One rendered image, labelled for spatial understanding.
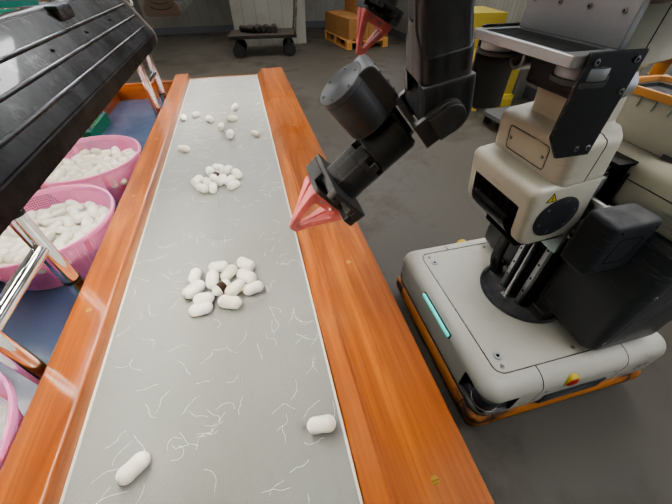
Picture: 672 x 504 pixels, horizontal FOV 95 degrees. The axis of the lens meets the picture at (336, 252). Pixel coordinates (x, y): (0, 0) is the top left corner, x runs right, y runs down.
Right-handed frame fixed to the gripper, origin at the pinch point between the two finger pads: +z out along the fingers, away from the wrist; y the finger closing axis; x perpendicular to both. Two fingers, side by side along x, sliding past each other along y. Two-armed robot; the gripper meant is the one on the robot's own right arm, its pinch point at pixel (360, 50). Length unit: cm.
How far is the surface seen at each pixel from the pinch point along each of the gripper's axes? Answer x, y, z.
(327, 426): -9, 62, 31
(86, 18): -39.9, 27.5, 9.1
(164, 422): -25, 56, 41
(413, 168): 119, -115, 51
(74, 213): -47, 7, 52
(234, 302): -18, 42, 36
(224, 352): -19, 49, 38
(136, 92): -53, -95, 60
